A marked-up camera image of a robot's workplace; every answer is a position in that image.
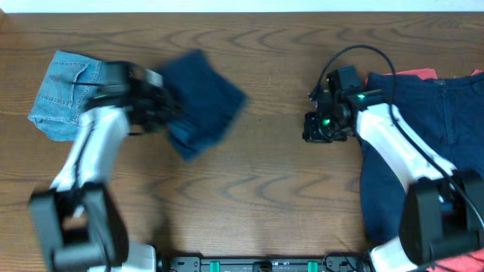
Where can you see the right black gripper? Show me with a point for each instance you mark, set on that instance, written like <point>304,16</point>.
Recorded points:
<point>311,133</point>

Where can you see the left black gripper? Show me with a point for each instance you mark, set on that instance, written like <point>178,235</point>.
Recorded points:
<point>167,104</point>

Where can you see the navy blue shorts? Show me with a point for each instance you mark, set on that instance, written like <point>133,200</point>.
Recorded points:
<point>209,102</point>

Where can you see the light blue denim shorts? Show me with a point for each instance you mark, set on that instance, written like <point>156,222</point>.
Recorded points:
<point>69,82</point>

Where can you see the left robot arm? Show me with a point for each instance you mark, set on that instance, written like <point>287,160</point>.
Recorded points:
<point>76,220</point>

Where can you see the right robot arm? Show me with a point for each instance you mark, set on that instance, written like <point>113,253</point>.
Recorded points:
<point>422,177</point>

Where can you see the navy blue garment in pile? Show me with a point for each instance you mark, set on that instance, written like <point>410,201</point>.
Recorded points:
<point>447,114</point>

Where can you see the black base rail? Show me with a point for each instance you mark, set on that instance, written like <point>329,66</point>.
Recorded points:
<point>331,262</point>

